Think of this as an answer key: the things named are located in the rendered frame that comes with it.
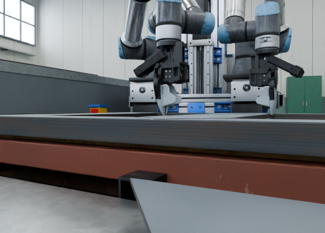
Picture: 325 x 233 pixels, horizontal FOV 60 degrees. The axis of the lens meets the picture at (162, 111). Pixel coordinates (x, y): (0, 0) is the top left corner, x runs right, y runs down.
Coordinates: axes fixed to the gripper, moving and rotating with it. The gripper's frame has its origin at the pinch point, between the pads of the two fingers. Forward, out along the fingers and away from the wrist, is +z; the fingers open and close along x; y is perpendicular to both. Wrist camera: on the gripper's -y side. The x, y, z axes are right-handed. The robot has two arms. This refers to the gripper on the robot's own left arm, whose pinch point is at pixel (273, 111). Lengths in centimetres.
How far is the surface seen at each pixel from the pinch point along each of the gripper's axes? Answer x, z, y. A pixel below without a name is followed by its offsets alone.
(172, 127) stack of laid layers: 62, 2, 7
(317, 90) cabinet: -935, -62, -27
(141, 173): 64, 9, 11
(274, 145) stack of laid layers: 62, 4, -7
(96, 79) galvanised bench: -18, -17, 91
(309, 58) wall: -995, -177, -4
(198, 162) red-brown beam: 62, 7, 3
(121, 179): 67, 9, 12
